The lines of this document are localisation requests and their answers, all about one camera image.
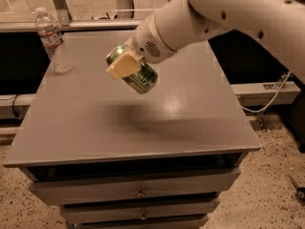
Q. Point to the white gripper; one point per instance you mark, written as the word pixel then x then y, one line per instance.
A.
pixel 147 41

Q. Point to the metal railing frame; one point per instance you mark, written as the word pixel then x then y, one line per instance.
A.
pixel 78 15

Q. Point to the black caster wheel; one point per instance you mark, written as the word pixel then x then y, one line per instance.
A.
pixel 300 190

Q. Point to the clear plastic water bottle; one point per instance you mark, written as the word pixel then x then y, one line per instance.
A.
pixel 53 41

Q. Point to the grey drawer cabinet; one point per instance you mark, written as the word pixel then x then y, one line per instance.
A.
pixel 111 158

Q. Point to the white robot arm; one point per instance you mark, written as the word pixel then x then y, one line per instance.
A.
pixel 277 25

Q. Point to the green soda can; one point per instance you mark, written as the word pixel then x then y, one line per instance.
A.
pixel 126 64

